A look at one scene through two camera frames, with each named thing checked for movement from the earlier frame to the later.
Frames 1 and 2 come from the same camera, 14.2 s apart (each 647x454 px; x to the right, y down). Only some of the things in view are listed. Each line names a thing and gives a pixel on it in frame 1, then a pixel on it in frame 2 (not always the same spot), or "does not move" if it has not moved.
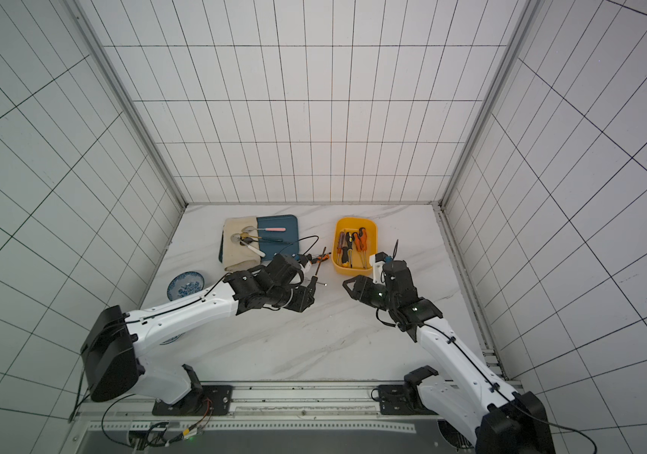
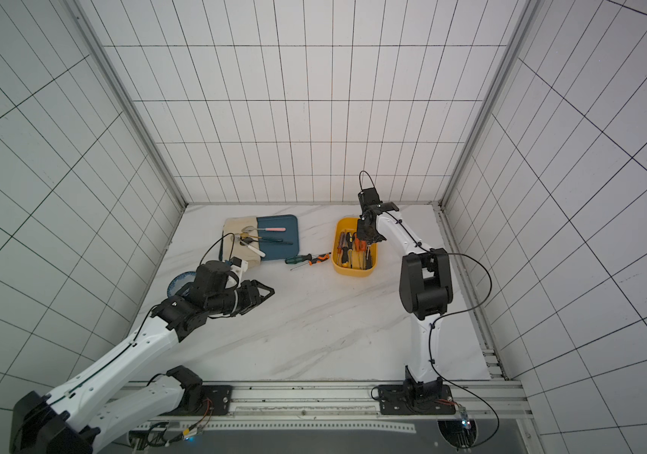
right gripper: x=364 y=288 → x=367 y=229
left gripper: x=299 y=304 → x=252 y=297
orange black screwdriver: x=363 y=243 does not move
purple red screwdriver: x=340 y=248 does not move
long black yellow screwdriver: x=344 y=251 does not move
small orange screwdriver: x=321 y=258 does not move
